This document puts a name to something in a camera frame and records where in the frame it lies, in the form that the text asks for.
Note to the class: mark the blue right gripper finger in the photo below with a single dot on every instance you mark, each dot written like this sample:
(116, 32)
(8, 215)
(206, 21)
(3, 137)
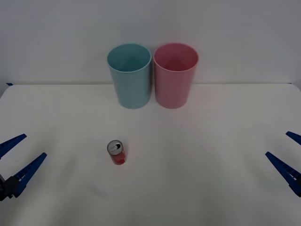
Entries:
(284, 169)
(296, 137)

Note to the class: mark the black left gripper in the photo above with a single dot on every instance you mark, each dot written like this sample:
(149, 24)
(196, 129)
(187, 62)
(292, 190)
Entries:
(2, 188)

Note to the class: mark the red drink can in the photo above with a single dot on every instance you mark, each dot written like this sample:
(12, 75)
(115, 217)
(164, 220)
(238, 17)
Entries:
(118, 156)

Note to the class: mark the pale blue plastic bin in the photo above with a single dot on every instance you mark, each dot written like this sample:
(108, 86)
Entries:
(131, 89)

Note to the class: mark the pink plastic bin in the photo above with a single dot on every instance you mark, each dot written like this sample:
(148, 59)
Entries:
(172, 89)

